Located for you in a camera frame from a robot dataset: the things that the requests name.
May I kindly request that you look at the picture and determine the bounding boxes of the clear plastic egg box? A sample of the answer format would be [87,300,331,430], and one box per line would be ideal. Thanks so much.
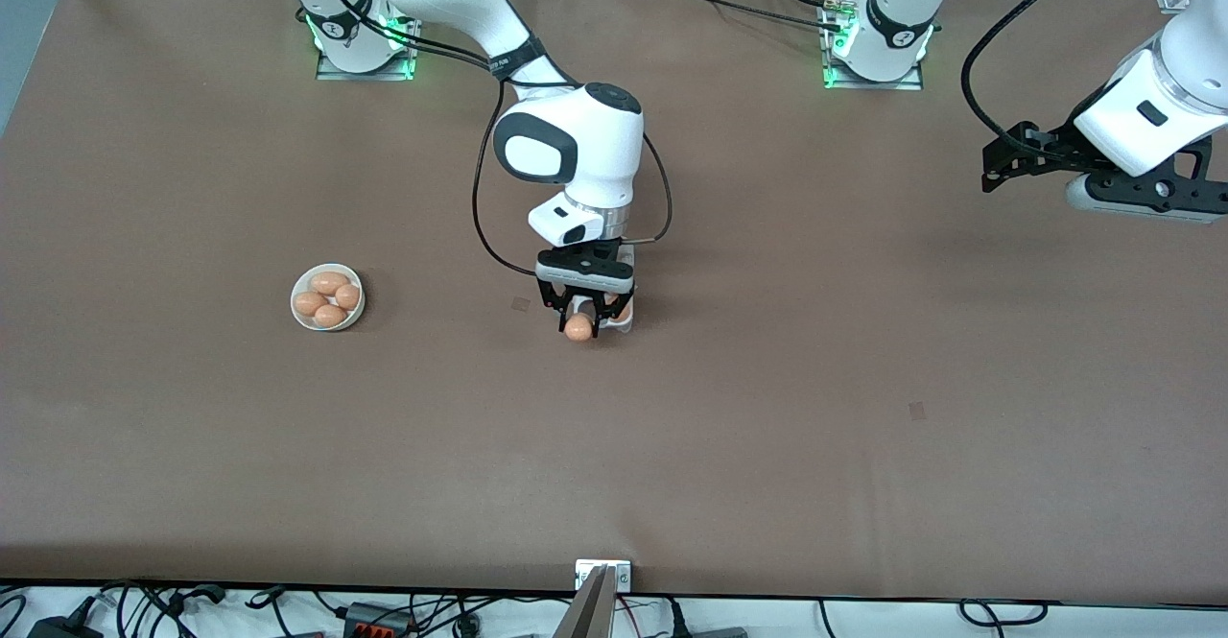
[571,241,637,334]

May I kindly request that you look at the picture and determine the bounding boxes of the black box orange connectors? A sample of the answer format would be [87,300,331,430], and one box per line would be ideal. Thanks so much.
[341,602,415,638]

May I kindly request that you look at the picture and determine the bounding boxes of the white round bowl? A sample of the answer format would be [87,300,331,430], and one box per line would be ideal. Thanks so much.
[291,263,366,332]

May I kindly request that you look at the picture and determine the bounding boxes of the black power adapter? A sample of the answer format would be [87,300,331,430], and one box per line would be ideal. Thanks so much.
[27,612,105,638]

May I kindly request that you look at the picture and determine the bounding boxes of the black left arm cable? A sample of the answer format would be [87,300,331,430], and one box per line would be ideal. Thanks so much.
[960,0,1119,154]

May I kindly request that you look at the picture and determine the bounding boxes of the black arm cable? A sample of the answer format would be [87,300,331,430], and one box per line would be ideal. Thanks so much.
[619,131,673,244]
[960,0,1119,154]
[307,0,543,281]

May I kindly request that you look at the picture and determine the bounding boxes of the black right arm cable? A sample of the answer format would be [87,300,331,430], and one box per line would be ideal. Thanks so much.
[307,0,543,281]
[619,131,673,244]

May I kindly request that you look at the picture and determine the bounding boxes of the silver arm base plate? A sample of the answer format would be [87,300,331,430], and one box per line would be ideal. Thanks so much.
[317,0,417,82]
[821,0,925,91]

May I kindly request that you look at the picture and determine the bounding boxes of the silver table edge bracket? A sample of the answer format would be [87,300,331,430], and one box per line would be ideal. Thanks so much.
[575,558,633,592]

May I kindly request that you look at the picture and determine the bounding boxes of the long black table cable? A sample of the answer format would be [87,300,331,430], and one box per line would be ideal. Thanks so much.
[619,0,850,33]

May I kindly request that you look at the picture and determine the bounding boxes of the grey camera mounting pole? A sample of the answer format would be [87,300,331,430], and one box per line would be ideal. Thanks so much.
[551,565,616,638]

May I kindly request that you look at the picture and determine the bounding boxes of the black looped floor cable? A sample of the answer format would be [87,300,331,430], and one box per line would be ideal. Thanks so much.
[958,598,1050,626]

